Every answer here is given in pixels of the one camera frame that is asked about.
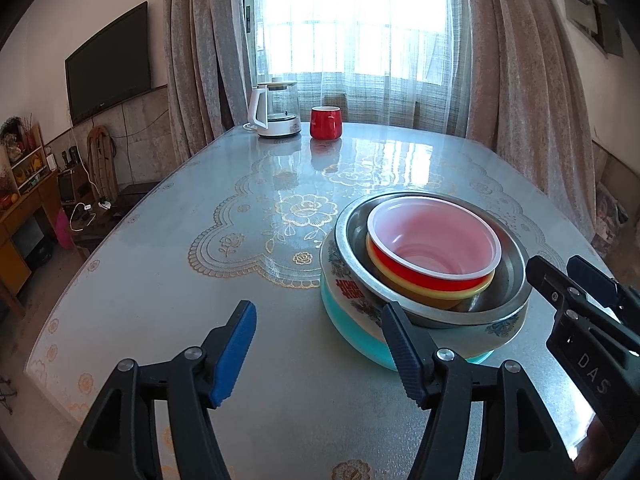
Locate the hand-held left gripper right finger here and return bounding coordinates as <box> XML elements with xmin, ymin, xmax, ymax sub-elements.
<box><xmin>381</xmin><ymin>301</ymin><xmax>576</xmax><ymax>480</ymax></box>

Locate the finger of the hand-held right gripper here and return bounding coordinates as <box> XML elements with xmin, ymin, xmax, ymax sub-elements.
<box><xmin>566</xmin><ymin>255</ymin><xmax>640</xmax><ymax>321</ymax></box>
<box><xmin>526</xmin><ymin>255</ymin><xmax>591</xmax><ymax>313</ymax></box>

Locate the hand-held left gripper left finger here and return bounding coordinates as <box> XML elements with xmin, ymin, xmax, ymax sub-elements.
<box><xmin>57</xmin><ymin>300</ymin><xmax>258</xmax><ymax>480</ymax></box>

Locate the stainless steel bowl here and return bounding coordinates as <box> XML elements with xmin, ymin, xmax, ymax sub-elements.
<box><xmin>332</xmin><ymin>191</ymin><xmax>532</xmax><ymax>330</ymax></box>

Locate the large teal plate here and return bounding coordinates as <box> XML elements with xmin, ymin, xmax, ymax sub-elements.
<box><xmin>320</xmin><ymin>275</ymin><xmax>493</xmax><ymax>372</ymax></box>

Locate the floral enamel basin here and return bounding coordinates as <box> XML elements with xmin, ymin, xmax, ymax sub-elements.
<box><xmin>320</xmin><ymin>232</ymin><xmax>530</xmax><ymax>353</ymax></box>

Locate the yellow plastic bowl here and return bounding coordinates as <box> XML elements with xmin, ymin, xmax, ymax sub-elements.
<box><xmin>365</xmin><ymin>232</ymin><xmax>496</xmax><ymax>311</ymax></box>

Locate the person's right hand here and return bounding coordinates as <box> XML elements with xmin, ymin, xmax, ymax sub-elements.
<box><xmin>575</xmin><ymin>417</ymin><xmax>612</xmax><ymax>480</ymax></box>

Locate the patterned cushion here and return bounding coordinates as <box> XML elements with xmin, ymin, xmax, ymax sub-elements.
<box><xmin>592</xmin><ymin>182</ymin><xmax>631</xmax><ymax>261</ymax></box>

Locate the beige patterned curtain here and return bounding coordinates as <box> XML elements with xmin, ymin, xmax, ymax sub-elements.
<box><xmin>162</xmin><ymin>0</ymin><xmax>261</xmax><ymax>161</ymax></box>
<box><xmin>465</xmin><ymin>0</ymin><xmax>598</xmax><ymax>243</ymax></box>

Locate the dark low bench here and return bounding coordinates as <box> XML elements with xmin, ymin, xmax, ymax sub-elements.
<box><xmin>75</xmin><ymin>183</ymin><xmax>161</xmax><ymax>261</ymax></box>

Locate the pink bag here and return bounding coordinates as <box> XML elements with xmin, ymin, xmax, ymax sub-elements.
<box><xmin>54</xmin><ymin>209</ymin><xmax>74</xmax><ymax>249</ymax></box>

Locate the white glass electric kettle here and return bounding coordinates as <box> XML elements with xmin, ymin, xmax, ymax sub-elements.
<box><xmin>243</xmin><ymin>77</ymin><xmax>303</xmax><ymax>139</ymax></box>

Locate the red mug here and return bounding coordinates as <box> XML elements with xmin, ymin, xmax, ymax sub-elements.
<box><xmin>309</xmin><ymin>106</ymin><xmax>343</xmax><ymax>140</ymax></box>

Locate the wooden shelf cabinet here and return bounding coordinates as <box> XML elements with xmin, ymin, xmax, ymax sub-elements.
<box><xmin>0</xmin><ymin>115</ymin><xmax>63</xmax><ymax>316</ymax></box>

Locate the white sheer curtain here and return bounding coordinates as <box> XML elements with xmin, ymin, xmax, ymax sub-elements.
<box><xmin>245</xmin><ymin>0</ymin><xmax>473</xmax><ymax>138</ymax></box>

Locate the white charger with cable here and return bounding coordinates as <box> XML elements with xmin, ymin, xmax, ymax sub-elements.
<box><xmin>70</xmin><ymin>201</ymin><xmax>96</xmax><ymax>233</ymax></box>

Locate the grey wall fuse box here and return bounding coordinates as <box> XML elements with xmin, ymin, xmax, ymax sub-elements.
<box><xmin>557</xmin><ymin>0</ymin><xmax>623</xmax><ymax>58</ymax></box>

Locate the black wall television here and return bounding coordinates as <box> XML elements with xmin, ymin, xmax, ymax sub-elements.
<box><xmin>65</xmin><ymin>1</ymin><xmax>152</xmax><ymax>126</ymax></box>

